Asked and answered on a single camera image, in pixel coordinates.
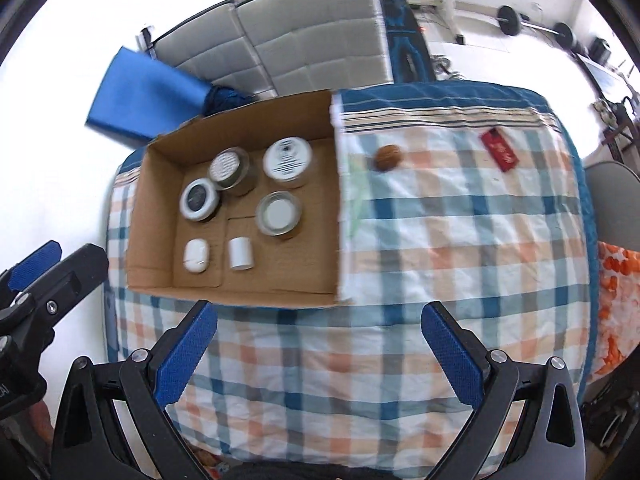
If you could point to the white earbud case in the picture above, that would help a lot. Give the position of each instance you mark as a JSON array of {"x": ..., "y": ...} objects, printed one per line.
[{"x": 196, "y": 255}]

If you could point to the blue foam mat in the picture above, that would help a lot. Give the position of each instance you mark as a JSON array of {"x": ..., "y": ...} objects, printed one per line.
[{"x": 145, "y": 95}]

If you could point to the metal tin with perforated lid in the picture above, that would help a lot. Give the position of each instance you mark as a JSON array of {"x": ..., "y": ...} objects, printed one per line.
[{"x": 230, "y": 170}]

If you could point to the white jar with round label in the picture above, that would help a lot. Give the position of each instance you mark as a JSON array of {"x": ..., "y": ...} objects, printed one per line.
[{"x": 287, "y": 157}]

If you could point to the grey cushioned chair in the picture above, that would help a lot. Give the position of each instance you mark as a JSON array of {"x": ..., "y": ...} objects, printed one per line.
[
  {"x": 210, "y": 50},
  {"x": 315, "y": 35}
]

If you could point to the black speaker box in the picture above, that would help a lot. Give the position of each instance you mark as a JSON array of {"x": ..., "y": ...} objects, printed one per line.
[{"x": 600, "y": 50}]

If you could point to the dark blue cloth bundle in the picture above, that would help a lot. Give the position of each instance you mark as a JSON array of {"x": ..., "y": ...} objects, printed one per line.
[{"x": 225, "y": 97}]

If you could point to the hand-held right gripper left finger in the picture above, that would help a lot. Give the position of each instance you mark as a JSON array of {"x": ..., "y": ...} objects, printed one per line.
[{"x": 185, "y": 355}]

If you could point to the red flat pack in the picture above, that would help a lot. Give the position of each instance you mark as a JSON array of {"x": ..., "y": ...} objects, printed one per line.
[{"x": 500, "y": 149}]

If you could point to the white jar with black lid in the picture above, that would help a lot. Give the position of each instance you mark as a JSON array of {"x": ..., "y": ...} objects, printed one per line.
[{"x": 199, "y": 199}]

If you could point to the short barbell with black plates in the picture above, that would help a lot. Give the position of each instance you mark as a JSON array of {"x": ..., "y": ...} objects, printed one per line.
[{"x": 510, "y": 20}]

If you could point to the small white bottle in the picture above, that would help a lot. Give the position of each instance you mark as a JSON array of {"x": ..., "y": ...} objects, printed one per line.
[{"x": 240, "y": 253}]

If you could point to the black and blue weight bench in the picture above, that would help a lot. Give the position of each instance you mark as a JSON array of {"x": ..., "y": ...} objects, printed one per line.
[{"x": 407, "y": 42}]

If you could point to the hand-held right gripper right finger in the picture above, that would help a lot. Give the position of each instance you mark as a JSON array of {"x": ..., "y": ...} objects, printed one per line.
[{"x": 452, "y": 352}]

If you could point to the chrome dumbbell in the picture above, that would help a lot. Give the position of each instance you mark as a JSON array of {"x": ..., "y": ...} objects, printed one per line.
[{"x": 442, "y": 66}]

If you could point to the orange floral cloth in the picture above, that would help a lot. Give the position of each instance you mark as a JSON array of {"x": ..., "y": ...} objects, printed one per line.
[{"x": 617, "y": 305}]

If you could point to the brown cardboard box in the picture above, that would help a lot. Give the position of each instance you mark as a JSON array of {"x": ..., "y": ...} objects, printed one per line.
[{"x": 280, "y": 270}]

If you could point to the dark wooden chair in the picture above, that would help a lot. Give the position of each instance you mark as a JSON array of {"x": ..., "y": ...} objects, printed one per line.
[{"x": 620, "y": 130}]

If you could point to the plaid blanket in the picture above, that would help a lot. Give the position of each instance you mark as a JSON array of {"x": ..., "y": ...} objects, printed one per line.
[{"x": 450, "y": 280}]

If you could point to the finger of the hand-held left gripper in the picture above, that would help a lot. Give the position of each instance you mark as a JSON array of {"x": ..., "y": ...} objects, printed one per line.
[
  {"x": 75, "y": 280},
  {"x": 35, "y": 262}
]

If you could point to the brown walnut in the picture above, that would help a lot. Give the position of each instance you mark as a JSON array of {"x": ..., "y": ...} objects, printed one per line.
[{"x": 389, "y": 156}]

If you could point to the grey round chair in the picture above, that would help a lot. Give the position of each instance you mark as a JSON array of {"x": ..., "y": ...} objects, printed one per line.
[{"x": 615, "y": 200}]

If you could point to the black treadmill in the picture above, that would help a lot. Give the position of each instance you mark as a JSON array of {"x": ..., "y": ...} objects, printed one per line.
[{"x": 602, "y": 77}]

